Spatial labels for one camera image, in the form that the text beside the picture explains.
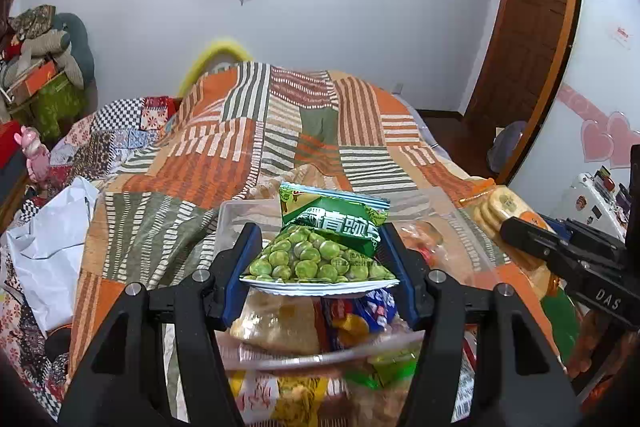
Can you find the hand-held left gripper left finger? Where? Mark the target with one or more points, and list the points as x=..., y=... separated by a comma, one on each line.
x=245, y=257

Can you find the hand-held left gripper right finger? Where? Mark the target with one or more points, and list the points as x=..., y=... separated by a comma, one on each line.
x=396, y=257

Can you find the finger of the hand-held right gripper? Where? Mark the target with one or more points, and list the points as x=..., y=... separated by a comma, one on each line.
x=567, y=228
x=530, y=239

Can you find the round rice cracker packet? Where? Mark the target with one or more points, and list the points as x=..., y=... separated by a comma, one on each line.
x=500, y=207

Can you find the blue white snack packet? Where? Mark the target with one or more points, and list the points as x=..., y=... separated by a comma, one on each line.
x=370, y=312

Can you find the clear plastic container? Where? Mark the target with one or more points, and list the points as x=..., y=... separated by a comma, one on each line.
x=465, y=247

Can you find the pale rice cracker block packet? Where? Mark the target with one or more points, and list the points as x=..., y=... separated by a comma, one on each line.
x=280, y=322

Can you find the green pea snack packet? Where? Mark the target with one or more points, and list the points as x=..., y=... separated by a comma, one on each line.
x=320, y=257

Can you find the white appliance with stickers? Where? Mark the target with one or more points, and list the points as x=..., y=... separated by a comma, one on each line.
x=587, y=202

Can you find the orange green snack packet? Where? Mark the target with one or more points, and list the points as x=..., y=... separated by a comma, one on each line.
x=560, y=322

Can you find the grey bag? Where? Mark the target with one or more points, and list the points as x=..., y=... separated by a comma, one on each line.
x=507, y=149

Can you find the bright green snack packet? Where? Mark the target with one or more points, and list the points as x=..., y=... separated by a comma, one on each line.
x=385, y=367

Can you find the orange striped patchwork blanket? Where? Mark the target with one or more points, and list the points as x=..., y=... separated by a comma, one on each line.
x=300, y=132

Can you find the brown bread packet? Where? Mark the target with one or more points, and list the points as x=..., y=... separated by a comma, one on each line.
x=380, y=407

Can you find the yellow snack packet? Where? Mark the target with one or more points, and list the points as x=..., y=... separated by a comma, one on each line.
x=295, y=399

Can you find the checked floral quilt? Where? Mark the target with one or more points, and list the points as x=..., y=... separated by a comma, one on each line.
x=115, y=132

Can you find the wooden door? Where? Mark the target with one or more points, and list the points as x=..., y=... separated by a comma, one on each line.
x=525, y=37

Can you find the white plastic bag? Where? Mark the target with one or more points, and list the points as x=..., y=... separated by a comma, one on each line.
x=45, y=247

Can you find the yellow headboard cushion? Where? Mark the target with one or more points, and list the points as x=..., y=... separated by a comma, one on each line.
x=215, y=49

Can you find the pink plush toy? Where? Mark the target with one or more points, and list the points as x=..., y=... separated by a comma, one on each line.
x=35, y=154

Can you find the green gift bag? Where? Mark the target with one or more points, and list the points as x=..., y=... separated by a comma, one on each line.
x=57, y=107

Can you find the red box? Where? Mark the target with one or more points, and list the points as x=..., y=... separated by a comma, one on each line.
x=10, y=144

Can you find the orange cardboard box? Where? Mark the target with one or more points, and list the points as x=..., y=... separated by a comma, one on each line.
x=37, y=79

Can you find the grey plush toy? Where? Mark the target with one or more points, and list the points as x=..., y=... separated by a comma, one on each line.
x=70, y=42

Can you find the camouflage cloth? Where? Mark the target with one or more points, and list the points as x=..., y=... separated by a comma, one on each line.
x=35, y=19

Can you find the pink heart wall sticker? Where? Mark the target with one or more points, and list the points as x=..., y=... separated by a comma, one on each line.
x=597, y=142

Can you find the small pink wall sticker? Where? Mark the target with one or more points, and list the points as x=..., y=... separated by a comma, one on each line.
x=620, y=37

